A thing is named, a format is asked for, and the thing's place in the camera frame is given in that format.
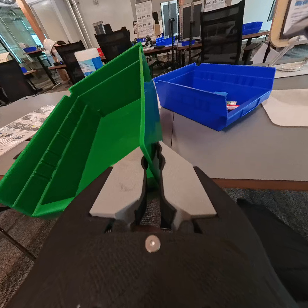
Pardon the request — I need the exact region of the printed instruction sheet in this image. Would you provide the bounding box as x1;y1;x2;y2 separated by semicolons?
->
282;0;308;36

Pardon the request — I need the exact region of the printed paper sheet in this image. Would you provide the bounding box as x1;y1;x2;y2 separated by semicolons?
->
0;105;57;155

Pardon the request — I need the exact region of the person's dark trouser leg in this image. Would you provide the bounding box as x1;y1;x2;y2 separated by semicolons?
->
237;198;308;308

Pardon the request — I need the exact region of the blue plastic bin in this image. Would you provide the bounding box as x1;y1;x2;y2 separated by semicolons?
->
152;63;276;132

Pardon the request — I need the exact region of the white whiteboard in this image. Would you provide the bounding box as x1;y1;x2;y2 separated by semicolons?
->
261;89;308;127

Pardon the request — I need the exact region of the instruction sheet on stand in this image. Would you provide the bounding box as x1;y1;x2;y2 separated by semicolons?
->
268;0;308;71

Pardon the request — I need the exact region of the white blue wipes canister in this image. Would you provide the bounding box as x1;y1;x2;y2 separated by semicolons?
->
74;48;103;77

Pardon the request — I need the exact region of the green plastic bin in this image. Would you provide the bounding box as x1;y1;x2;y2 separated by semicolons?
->
0;41;164;219

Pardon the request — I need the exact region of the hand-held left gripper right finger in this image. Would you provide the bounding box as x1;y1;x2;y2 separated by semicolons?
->
157;142;217;229

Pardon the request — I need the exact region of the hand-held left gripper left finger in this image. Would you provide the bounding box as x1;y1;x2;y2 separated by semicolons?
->
90;147;148;225

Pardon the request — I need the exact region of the grey framed panel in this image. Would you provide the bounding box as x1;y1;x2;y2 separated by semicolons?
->
180;2;202;41
161;0;180;40

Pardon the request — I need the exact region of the small blue storage bin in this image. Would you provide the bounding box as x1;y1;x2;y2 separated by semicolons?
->
242;21;263;35

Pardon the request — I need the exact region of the wall poster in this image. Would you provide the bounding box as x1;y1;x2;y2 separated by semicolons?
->
135;0;154;36

